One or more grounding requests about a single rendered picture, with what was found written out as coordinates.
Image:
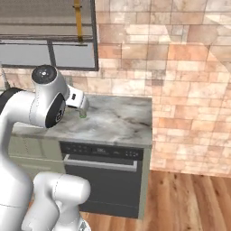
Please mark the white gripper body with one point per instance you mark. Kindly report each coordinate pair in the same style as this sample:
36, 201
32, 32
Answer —
84, 103

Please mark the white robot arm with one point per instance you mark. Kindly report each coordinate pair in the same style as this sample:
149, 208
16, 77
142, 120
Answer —
18, 168

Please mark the green drink bottle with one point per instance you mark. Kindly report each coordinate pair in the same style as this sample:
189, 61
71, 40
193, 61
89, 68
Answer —
83, 115

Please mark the pale green drawer front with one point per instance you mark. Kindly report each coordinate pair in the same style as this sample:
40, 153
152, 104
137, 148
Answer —
33, 147

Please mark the pale green cupboard door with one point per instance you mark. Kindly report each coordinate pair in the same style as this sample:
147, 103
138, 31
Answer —
45, 167

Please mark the grey framed window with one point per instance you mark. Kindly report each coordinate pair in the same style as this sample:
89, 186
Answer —
45, 33

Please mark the black dishwasher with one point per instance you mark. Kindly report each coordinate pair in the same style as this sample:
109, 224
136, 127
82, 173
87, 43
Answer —
105, 183

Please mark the yellow window latch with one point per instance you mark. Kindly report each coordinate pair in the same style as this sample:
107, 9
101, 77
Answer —
78, 18

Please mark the pale green cabinet side panel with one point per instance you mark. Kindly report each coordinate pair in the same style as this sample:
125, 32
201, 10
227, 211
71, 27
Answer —
145, 180

